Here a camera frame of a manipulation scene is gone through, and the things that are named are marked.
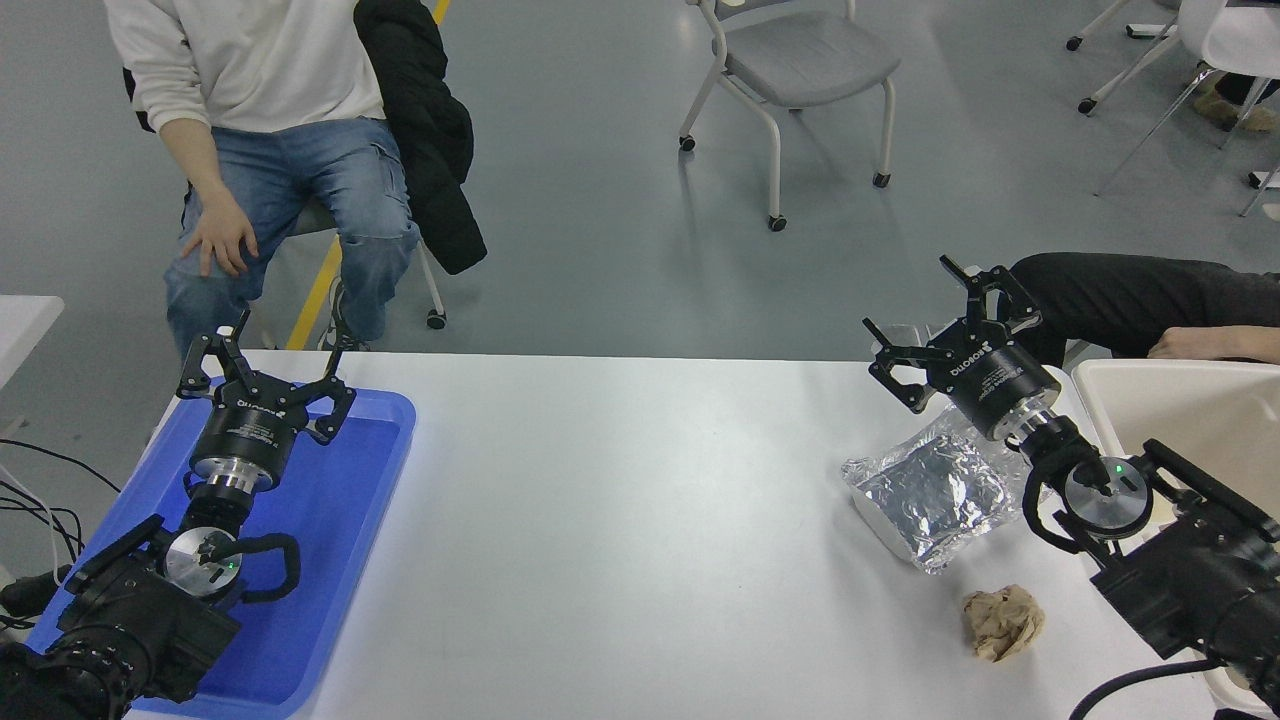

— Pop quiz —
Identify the person's hand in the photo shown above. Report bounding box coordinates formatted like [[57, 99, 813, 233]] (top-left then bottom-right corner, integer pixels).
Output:
[[1148, 326, 1241, 363]]

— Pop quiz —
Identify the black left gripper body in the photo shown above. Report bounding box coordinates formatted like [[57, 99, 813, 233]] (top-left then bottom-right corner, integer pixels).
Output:
[[192, 385, 306, 479]]

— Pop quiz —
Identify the white chair leg with caster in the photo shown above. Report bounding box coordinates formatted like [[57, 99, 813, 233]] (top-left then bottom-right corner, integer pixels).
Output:
[[1065, 0, 1136, 51]]

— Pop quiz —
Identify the black cable plug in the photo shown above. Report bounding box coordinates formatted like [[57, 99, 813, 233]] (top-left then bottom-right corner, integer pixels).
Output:
[[0, 565, 73, 618]]

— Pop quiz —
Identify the person's right hand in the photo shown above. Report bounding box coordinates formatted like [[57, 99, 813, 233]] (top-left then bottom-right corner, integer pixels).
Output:
[[180, 190, 259, 279]]

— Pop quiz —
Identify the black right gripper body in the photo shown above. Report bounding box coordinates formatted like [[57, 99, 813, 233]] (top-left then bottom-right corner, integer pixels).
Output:
[[932, 338, 1061, 433]]

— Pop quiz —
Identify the looped black cable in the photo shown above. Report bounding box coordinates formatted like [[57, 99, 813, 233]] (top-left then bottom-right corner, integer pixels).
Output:
[[0, 480, 86, 561]]

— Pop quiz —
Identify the blue plastic tray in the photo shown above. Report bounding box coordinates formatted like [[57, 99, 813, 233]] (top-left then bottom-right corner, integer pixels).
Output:
[[25, 378, 417, 720]]

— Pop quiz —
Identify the white side table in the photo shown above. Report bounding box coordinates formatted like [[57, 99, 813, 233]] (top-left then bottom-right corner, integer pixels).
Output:
[[0, 295, 65, 391]]

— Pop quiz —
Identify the person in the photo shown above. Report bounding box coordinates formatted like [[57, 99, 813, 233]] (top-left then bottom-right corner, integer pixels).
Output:
[[103, 0, 421, 356], [1190, 70, 1280, 134], [1008, 252, 1280, 366]]

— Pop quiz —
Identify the thin black cable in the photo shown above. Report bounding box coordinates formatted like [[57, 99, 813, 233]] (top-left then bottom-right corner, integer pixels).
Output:
[[0, 438, 121, 494]]

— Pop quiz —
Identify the crumpled tan paper ball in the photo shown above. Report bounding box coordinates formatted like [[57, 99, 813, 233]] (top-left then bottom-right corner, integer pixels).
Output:
[[962, 585, 1046, 663]]

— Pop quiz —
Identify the white plastic chair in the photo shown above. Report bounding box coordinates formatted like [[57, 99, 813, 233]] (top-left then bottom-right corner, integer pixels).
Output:
[[1078, 0, 1280, 216]]

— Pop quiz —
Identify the large pale bin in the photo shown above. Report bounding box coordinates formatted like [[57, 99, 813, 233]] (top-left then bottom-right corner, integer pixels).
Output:
[[1072, 358, 1280, 720]]

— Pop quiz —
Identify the silver foil tray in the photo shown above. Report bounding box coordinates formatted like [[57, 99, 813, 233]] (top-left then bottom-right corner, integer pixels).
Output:
[[842, 403, 1049, 574]]

